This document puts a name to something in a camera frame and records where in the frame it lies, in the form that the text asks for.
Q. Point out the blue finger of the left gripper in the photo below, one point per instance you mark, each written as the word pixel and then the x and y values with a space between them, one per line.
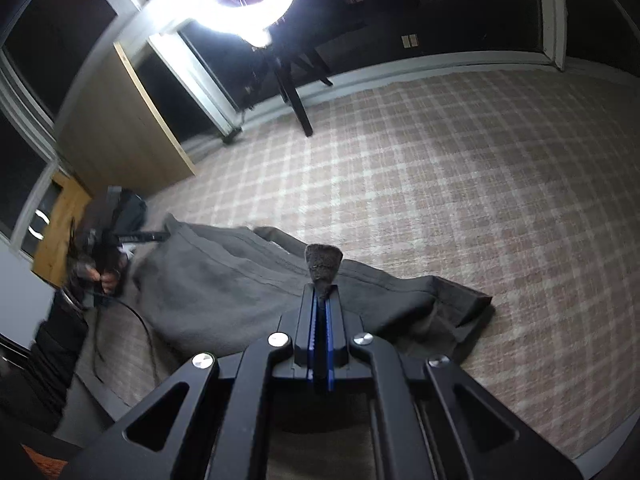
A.
pixel 144 237

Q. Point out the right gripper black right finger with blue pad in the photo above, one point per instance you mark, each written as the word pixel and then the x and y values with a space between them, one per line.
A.
pixel 429 419

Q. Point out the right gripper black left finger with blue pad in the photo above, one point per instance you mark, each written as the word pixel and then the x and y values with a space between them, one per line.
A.
pixel 206 421

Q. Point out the dark grey trousers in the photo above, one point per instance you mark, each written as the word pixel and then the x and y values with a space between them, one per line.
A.
pixel 216 289

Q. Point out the person's left hand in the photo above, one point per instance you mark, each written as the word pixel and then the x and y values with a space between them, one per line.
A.
pixel 107 280

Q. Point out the light wooden headboard panel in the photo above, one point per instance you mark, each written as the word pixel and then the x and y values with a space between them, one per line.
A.
pixel 115 135

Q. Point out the pink plaid bed sheet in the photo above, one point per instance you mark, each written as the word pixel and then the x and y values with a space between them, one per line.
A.
pixel 521 183

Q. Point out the white window frame post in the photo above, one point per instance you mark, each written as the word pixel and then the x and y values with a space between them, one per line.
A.
pixel 198 82

